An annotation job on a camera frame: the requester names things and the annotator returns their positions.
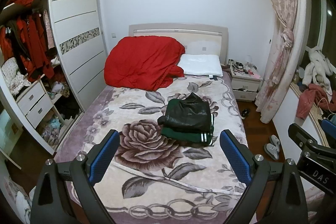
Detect white clothes pile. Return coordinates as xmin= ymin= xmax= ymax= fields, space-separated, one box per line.
xmin=302 ymin=47 xmax=333 ymax=95

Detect grey slipper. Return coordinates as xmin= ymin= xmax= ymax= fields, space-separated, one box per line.
xmin=264 ymin=143 xmax=279 ymax=161
xmin=269 ymin=135 xmax=280 ymax=152

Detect white pillow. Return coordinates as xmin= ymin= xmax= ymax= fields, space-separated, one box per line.
xmin=177 ymin=54 xmax=223 ymax=77

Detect red quilt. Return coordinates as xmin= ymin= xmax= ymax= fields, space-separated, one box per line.
xmin=104 ymin=36 xmax=185 ymax=92

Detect floral bed blanket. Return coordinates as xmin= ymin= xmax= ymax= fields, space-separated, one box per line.
xmin=55 ymin=74 xmax=247 ymax=223

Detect white drawer unit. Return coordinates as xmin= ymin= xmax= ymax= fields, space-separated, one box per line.
xmin=16 ymin=80 xmax=54 ymax=128

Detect dusty red garment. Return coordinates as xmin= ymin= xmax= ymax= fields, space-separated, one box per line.
xmin=295 ymin=84 xmax=335 ymax=120

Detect beige bed headboard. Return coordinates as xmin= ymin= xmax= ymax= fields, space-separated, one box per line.
xmin=129 ymin=23 xmax=228 ymax=65

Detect folded green striped garment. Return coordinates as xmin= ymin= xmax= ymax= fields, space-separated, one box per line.
xmin=161 ymin=114 xmax=215 ymax=146

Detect hanging red clothes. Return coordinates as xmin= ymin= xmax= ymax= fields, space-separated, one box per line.
xmin=1 ymin=0 xmax=55 ymax=82

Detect pink tied curtain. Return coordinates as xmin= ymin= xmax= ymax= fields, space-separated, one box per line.
xmin=255 ymin=0 xmax=307 ymax=123

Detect white nightstand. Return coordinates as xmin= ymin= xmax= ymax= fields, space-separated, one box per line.
xmin=228 ymin=59 xmax=261 ymax=102

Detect grey slipper left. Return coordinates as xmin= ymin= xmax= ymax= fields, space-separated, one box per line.
xmin=269 ymin=135 xmax=280 ymax=152

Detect black leather jacket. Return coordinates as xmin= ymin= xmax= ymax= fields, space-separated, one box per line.
xmin=157 ymin=93 xmax=214 ymax=134

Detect grey slipper right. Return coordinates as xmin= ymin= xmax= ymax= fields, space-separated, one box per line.
xmin=264 ymin=143 xmax=279 ymax=161

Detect black shoe on floor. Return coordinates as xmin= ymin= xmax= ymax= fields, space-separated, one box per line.
xmin=240 ymin=109 xmax=251 ymax=119

